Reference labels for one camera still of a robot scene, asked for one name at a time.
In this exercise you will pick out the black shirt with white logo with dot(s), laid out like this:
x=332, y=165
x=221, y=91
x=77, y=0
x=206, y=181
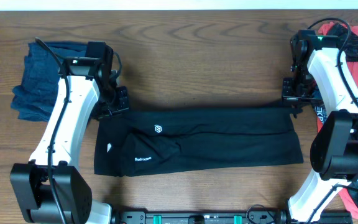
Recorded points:
x=158, y=142

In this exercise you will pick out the folded navy blue garment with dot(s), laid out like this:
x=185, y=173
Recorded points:
x=35, y=97

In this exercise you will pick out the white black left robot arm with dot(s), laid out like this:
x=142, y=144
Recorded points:
x=49, y=187

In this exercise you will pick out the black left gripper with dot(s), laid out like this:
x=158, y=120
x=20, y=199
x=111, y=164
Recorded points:
x=123, y=93

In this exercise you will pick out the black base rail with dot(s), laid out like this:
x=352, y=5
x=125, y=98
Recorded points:
x=251, y=217

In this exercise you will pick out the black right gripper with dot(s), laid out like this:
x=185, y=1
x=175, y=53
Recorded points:
x=288, y=96

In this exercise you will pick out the black patterned garment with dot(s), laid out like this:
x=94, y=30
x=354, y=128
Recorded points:
x=351, y=47

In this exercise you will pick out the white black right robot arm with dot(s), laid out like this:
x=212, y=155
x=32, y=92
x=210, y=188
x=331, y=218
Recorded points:
x=321, y=75

